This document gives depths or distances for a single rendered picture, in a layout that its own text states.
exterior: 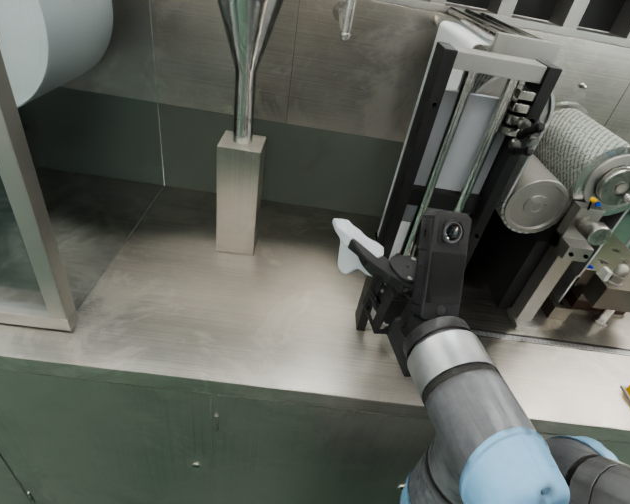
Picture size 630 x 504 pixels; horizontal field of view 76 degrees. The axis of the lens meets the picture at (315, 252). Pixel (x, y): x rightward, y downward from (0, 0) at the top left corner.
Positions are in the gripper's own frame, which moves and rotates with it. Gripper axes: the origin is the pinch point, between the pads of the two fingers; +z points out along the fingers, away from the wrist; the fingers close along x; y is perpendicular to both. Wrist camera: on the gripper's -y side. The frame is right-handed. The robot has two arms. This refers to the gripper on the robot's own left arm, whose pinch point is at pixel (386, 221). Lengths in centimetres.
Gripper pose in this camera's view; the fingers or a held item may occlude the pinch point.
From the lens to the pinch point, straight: 56.3
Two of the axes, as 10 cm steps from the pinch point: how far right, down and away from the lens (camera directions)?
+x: 9.4, 1.1, 3.2
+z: -1.8, -6.2, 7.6
